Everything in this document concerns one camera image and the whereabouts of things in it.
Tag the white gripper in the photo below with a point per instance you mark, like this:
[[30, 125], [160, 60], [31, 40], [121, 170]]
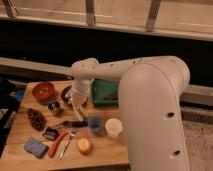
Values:
[[79, 94]]

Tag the yellow banana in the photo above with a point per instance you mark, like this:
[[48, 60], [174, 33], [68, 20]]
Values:
[[79, 115]]

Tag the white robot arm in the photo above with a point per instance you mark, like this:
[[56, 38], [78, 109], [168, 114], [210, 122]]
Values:
[[149, 104]]

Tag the blue cup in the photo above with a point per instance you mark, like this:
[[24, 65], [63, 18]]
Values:
[[95, 124]]

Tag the dark purple bowl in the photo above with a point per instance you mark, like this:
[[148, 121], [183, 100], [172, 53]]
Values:
[[65, 95]]

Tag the small metal can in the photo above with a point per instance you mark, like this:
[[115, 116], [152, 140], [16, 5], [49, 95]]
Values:
[[54, 108]]

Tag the silver fork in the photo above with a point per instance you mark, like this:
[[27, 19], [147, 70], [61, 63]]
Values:
[[71, 136]]

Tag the green plastic bin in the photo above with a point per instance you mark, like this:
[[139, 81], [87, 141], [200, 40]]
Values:
[[101, 88]]

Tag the orange apple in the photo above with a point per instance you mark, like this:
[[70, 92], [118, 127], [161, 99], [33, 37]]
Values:
[[84, 146]]

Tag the white cup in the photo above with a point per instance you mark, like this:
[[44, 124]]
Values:
[[113, 127]]

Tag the dark brown block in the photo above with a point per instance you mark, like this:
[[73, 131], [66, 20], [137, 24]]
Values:
[[111, 97]]

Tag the small black box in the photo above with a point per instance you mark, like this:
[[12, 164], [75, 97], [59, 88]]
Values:
[[50, 134]]

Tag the red bowl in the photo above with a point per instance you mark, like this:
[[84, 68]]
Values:
[[43, 91]]

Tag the brown pine cone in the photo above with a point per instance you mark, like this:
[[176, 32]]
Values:
[[36, 119]]

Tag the blue sponge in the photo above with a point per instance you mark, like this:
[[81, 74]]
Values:
[[35, 147]]

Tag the black chair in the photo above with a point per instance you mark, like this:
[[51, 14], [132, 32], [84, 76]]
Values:
[[8, 104]]

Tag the black handled utensil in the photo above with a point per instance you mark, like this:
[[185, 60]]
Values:
[[75, 124]]

